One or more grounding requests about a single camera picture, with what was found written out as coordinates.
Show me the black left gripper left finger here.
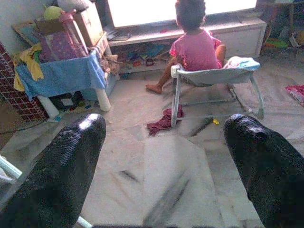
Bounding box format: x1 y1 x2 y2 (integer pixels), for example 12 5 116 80
0 113 107 228

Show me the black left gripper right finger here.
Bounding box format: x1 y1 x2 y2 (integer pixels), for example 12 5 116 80
223 113 304 228

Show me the white round-leg table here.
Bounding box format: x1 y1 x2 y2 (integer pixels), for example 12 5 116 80
38 87 112 119

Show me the red brick pillar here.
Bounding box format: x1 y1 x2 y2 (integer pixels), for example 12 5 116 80
0 41 49 122

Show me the blue table cloth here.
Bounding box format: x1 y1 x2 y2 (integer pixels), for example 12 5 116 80
15 49 107 100

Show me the yellow cloth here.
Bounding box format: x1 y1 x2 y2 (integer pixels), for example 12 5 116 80
13 42 45 92

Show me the pale folded cloth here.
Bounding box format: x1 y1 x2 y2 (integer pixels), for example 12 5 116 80
223 56 261 70

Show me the maroon cloth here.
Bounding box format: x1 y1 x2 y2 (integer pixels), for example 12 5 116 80
146 104 185 137

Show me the purple patterned box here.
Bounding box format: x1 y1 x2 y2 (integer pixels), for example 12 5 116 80
38 30 89 63

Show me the green plastic toy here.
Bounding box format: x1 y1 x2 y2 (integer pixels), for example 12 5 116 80
265 38 289 49

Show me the white television bench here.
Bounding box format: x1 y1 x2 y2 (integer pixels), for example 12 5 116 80
104 18 267 74

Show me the child in pink shirt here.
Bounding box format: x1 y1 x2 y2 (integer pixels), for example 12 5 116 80
145 0 227 94

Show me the pink water bottle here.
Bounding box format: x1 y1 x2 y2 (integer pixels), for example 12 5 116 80
58 9 88 57

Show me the colourful picture board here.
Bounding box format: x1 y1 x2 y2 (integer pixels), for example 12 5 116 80
11 20 42 47

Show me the brown cardboard box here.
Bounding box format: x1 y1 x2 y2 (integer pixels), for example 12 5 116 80
73 2 105 48

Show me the green plush toy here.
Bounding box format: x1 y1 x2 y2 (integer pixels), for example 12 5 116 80
42 4 64 21

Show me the grey plush toy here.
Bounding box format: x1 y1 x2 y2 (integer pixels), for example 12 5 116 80
57 0 92 12

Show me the flat screen television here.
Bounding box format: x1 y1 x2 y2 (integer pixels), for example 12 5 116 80
104 0 258 29

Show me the black floor cable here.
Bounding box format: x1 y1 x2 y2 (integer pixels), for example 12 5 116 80
0 117 48 135

